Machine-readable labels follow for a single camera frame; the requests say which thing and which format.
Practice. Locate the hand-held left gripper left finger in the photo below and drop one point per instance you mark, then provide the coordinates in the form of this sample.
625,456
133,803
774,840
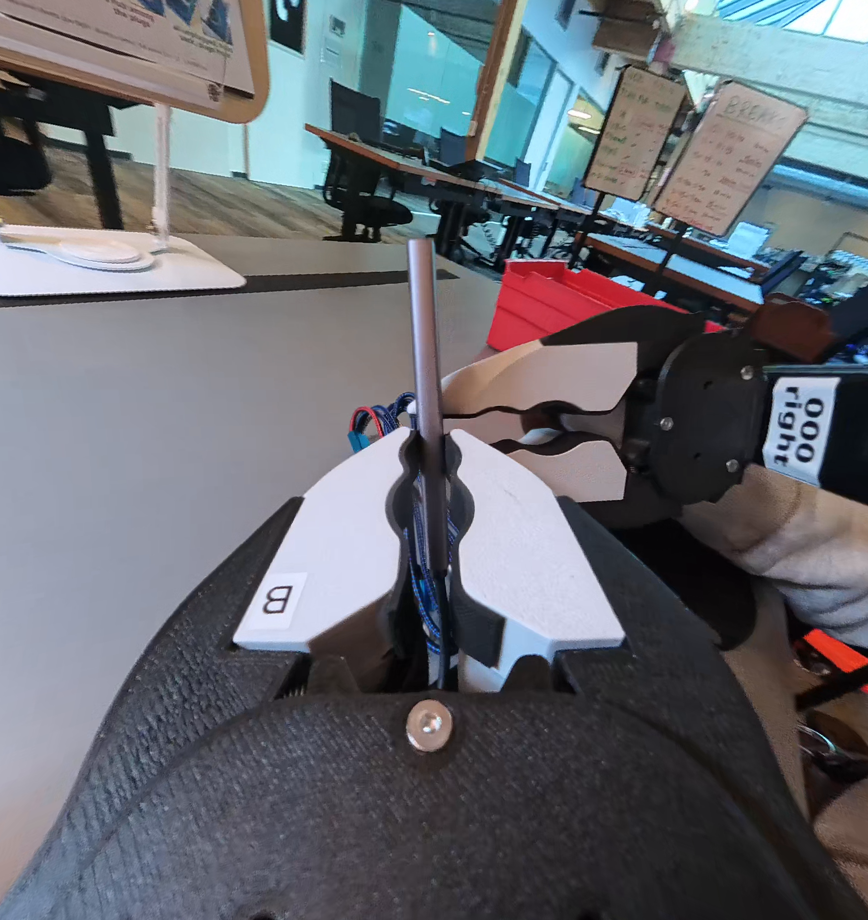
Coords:
333,546

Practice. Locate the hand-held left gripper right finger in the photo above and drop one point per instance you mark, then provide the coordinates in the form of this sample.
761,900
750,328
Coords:
534,560

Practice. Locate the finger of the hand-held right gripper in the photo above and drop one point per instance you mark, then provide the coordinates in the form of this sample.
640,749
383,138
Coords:
563,374
585,471

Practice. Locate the red plastic bin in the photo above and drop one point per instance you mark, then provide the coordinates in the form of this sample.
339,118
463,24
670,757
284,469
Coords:
541,309

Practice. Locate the person's right forearm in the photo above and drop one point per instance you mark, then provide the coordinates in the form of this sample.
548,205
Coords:
822,553

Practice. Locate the brown wooden chair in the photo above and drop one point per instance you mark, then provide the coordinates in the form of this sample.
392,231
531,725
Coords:
793,330

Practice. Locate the grey top desk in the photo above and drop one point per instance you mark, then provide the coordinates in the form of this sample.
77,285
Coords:
692,269

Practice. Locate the handwritten whiteboard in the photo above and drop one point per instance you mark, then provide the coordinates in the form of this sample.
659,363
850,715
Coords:
728,158
635,136

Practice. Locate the black office chair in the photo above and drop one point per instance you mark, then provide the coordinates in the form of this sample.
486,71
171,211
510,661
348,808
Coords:
365,208

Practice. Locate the long wooden office desk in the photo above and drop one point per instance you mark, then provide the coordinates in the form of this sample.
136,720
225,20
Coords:
376,147

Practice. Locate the white poster stand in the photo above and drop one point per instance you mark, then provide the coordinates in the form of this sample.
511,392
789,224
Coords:
189,266

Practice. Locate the person's beige trousers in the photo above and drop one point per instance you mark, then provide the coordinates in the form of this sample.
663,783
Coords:
858,841

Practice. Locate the black phone sign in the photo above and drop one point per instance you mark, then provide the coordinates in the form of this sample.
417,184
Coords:
290,29

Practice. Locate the wooden desk with black legs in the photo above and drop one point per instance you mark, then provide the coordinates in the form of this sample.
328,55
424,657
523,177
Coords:
103,165

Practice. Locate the rounded wooden board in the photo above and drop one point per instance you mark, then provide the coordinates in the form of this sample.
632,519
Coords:
261,43

